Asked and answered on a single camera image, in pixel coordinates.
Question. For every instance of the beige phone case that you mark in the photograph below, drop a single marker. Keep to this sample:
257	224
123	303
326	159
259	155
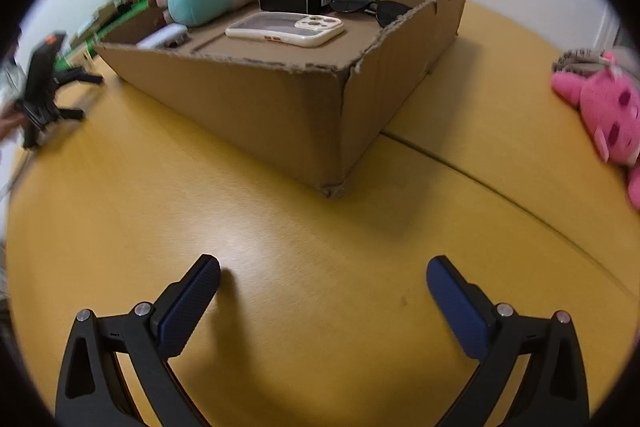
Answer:
301	30

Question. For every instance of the green planter shelf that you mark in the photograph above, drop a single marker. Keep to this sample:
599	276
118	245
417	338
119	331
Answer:
81	51

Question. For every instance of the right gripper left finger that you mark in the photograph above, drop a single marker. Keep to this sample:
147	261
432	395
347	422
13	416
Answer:
92	390

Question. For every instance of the grey phone stand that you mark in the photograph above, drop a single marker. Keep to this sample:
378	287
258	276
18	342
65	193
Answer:
168	37

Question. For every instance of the grey beige cloth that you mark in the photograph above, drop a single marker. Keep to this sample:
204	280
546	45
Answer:
586	62

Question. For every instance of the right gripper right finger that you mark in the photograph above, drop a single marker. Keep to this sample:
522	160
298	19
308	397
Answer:
553	390

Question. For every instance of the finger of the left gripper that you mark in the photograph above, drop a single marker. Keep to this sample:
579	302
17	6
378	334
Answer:
76	74
67	113

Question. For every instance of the black sunglasses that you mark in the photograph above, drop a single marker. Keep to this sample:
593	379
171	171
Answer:
385	12

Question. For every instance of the person left hand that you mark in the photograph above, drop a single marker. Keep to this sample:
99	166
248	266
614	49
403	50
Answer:
9	123

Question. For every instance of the brown cardboard box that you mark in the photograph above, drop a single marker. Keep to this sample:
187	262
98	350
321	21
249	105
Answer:
308	112

